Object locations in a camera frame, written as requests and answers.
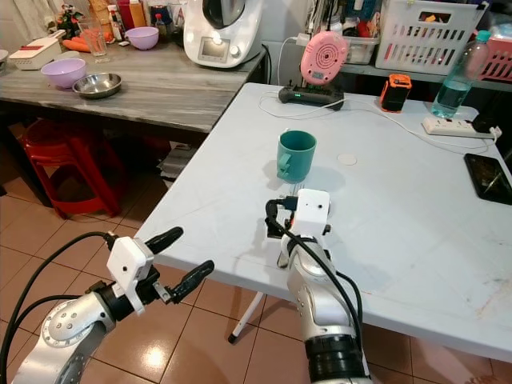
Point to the black power plug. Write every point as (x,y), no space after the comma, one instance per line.
(484,122)

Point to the white metal table leg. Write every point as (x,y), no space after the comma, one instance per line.
(246,318)

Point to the clear plastic storage box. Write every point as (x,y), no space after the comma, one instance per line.
(362,50)

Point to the clear drinking glass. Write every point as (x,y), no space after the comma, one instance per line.
(95,44)

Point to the black smartphone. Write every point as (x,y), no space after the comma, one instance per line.
(488,178)

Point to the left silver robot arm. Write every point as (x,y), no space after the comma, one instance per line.
(72,328)

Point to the pink round device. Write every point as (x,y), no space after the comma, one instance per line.
(324,58)

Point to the clear plastic water bottle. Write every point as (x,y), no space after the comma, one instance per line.
(452,92)

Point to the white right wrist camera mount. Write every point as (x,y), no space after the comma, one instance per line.
(312,212)

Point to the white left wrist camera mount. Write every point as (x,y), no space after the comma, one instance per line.
(128,264)

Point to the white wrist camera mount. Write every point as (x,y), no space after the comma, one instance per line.
(312,212)
(128,264)

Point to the small lilac plastic bowl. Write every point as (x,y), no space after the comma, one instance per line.
(142,38)

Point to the dark green red package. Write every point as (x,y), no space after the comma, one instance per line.
(70,20)

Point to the white hanging towel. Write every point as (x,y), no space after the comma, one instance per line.
(32,12)

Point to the orange carrot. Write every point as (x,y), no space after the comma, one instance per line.
(76,43)
(78,38)
(74,48)

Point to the large lilac plastic bowl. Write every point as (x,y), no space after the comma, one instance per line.
(63,72)

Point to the small white red-capped bottle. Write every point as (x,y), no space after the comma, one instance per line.
(115,28)

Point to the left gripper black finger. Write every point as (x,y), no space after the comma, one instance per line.
(195,280)
(164,238)

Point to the white plastic laundry basket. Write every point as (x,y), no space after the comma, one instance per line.
(392,18)

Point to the white grater with red blade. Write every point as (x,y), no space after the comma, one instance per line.
(36,54)

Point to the stainless steel bowl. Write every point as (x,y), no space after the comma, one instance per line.
(98,86)

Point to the clear jar with blue contents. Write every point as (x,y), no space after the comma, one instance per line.
(160,20)

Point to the teal plastic mug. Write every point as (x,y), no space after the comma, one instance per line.
(298,152)

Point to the black charger base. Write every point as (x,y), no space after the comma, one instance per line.
(312,98)

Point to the orange bottle with white cap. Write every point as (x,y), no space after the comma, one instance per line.
(138,14)

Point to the red plastic basket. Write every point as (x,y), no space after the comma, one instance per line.
(498,60)

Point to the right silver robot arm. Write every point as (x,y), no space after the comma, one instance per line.
(316,296)

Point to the red plastic stool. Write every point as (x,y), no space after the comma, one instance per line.
(68,136)

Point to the white kitchen food processor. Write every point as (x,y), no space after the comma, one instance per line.
(244,34)

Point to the round white table hole plug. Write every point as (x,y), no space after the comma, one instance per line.
(346,159)

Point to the small clear lidded container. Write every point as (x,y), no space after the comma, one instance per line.
(67,57)

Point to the orange and black device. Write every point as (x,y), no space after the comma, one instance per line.
(396,94)

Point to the white power strip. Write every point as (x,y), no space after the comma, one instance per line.
(452,126)

